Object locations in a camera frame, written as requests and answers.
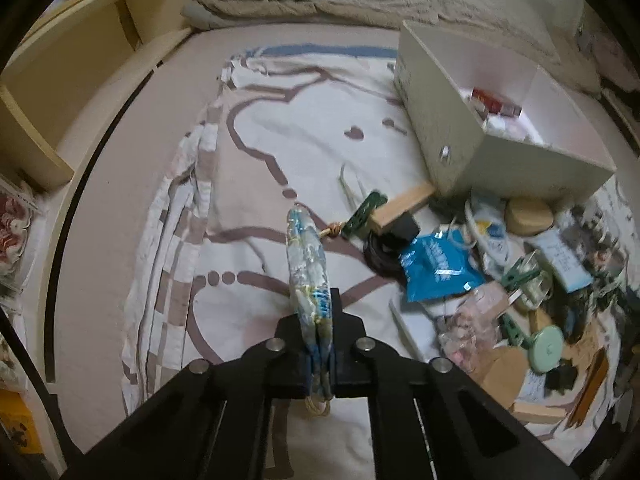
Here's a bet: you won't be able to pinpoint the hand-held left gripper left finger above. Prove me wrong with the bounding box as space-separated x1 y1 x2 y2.
62 310 307 480

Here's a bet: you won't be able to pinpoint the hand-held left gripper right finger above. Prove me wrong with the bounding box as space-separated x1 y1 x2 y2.
329 287 582 480

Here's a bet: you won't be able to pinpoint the blue floral drawstring pouch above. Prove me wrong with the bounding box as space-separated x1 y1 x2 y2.
285 206 346 418

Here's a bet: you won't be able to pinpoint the white cardboard box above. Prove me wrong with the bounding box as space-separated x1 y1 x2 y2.
392 20 619 201

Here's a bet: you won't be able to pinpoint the red cigarette box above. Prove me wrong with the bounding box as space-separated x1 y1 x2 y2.
470 87 524 116

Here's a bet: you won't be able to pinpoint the white thin stick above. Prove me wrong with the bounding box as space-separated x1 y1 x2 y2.
390 302 426 361

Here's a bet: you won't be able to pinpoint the clear bag of pink stones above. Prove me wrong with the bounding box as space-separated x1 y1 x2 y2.
437 292 506 374

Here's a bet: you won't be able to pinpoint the bright blue packet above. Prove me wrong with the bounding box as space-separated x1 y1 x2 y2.
399 232 485 304

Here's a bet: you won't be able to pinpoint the green clothespin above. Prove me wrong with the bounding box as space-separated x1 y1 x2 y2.
341 191 389 241
500 255 544 294
500 312 531 351

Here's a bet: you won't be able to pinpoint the wooden block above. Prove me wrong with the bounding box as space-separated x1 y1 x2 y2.
370 182 436 236
510 400 569 424

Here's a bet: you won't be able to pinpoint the kraft paper card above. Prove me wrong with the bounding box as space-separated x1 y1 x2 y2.
480 347 539 406

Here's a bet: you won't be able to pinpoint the white plastic tweezers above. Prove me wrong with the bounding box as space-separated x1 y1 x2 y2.
340 162 366 211

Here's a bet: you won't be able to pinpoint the mint green round disc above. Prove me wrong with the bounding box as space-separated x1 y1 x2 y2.
525 325 566 374

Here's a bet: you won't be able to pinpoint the wooden oval box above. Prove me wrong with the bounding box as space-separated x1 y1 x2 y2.
504 197 556 236

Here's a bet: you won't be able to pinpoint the printed cartoon blanket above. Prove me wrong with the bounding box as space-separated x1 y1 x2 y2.
120 45 640 461

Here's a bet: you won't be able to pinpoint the white printed sachet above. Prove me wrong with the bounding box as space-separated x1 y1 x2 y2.
525 232 594 294

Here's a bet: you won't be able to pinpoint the orange wooden stick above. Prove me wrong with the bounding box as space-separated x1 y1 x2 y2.
570 347 611 426

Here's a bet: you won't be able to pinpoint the yellow packet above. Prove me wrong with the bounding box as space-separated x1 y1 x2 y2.
0 387 44 456

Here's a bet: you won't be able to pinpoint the clear bag of snacks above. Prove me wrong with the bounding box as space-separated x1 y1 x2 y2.
0 175 51 287

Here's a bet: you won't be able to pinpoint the wooden bedside shelf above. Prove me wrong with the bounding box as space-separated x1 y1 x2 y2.
0 0 219 194

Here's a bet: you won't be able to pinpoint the beige duvet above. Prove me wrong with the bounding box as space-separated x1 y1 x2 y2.
180 0 606 96

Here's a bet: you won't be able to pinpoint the pile of clothes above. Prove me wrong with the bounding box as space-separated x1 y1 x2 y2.
575 5 640 126

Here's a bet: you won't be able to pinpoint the black ring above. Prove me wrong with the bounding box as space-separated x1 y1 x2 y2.
362 234 407 279

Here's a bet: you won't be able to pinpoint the white labelled packet with ring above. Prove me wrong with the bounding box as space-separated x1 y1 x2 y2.
465 200 516 271

